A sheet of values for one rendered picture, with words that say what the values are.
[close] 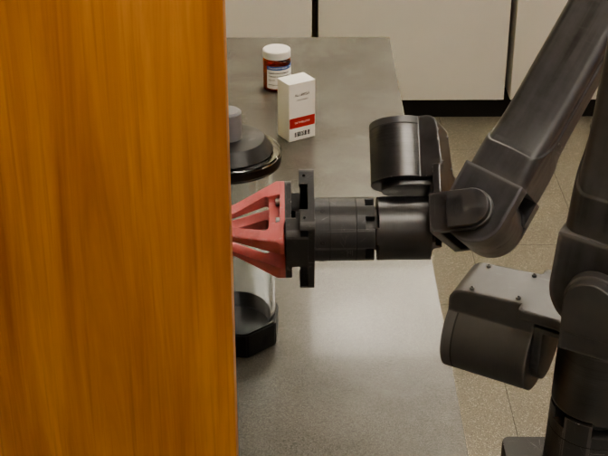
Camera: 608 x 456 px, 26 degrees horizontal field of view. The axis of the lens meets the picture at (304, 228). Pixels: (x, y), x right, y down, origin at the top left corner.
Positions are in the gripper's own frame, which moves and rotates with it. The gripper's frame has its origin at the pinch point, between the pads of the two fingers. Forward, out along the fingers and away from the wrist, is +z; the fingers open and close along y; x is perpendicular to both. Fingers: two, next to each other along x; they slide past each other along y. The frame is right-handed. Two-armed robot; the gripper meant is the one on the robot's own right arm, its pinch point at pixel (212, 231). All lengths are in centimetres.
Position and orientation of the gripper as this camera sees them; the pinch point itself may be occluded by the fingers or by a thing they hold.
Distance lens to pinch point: 118.4
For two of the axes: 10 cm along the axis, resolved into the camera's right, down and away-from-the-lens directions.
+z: -10.0, 0.1, -0.1
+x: 0.2, 8.3, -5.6
